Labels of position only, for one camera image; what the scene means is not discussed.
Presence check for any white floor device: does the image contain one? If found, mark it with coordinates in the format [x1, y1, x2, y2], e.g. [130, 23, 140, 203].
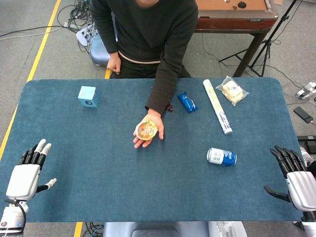
[295, 82, 316, 99]

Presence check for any black tripod stand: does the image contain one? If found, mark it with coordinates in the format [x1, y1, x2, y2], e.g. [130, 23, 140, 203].
[218, 0, 299, 78]

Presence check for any black cable bundle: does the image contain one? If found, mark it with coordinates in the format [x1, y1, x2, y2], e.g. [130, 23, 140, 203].
[57, 0, 93, 33]

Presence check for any blue white drink can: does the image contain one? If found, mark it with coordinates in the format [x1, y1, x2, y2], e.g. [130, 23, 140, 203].
[206, 147, 237, 167]

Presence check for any round orange snack cup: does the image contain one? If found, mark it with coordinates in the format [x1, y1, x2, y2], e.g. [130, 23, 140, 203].
[135, 120, 158, 141]

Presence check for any long black floor cable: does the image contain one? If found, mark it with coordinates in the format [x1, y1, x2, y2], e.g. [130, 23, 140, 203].
[0, 24, 66, 39]

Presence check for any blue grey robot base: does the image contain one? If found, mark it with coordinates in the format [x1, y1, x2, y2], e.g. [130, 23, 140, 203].
[102, 221, 210, 237]

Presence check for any bread in clear bag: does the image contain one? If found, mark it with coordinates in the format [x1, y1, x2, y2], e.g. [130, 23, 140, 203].
[215, 76, 250, 107]

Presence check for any blue table mat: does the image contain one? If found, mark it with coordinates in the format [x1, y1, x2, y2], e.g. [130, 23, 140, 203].
[0, 77, 314, 223]

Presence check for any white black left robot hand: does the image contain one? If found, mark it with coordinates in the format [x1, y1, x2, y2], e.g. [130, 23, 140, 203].
[5, 138, 57, 202]

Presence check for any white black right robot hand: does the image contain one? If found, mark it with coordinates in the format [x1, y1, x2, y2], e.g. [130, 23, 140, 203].
[263, 145, 316, 212]

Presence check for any person's dark sweater torso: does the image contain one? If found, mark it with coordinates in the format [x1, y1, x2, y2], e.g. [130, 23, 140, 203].
[89, 0, 199, 79]

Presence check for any dark sleeved hanging forearm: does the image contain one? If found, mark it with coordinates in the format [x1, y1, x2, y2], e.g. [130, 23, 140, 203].
[89, 0, 119, 54]

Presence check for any black phone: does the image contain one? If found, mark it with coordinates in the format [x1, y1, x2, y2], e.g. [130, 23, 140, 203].
[293, 106, 314, 124]

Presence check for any white crumpled plastic sheet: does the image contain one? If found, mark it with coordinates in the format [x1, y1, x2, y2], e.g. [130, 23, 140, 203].
[208, 221, 247, 237]

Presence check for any yellow floor tape line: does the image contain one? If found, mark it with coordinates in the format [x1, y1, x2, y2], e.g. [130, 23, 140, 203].
[0, 0, 62, 158]

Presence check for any black floor box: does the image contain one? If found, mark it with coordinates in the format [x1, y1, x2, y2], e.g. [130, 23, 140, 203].
[297, 135, 316, 151]

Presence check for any white power strip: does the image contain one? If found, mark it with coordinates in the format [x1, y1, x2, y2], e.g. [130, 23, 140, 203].
[75, 23, 96, 47]

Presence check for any brown pool table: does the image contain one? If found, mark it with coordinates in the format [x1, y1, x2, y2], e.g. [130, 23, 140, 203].
[194, 0, 279, 78]

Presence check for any light blue carton box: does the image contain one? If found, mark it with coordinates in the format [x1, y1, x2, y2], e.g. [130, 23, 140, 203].
[78, 85, 101, 109]

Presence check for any blue grey stool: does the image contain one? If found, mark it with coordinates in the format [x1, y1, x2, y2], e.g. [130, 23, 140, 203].
[89, 33, 119, 67]

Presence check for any blue cookie packet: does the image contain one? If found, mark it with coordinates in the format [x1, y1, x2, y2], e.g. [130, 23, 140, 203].
[176, 91, 199, 114]

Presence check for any dark sleeved reaching forearm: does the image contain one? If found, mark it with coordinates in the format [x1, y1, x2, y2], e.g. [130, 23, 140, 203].
[144, 55, 185, 117]

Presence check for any person's clenched hand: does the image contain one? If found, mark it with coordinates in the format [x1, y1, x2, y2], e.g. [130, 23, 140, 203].
[106, 52, 122, 75]

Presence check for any long white paper tube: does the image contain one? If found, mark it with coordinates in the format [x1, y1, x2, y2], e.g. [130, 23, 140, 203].
[202, 79, 233, 135]

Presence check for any person's open hand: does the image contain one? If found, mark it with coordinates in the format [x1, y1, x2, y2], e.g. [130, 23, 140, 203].
[132, 113, 165, 149]

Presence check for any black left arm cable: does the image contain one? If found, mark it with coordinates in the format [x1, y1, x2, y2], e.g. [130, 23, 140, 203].
[4, 198, 28, 222]

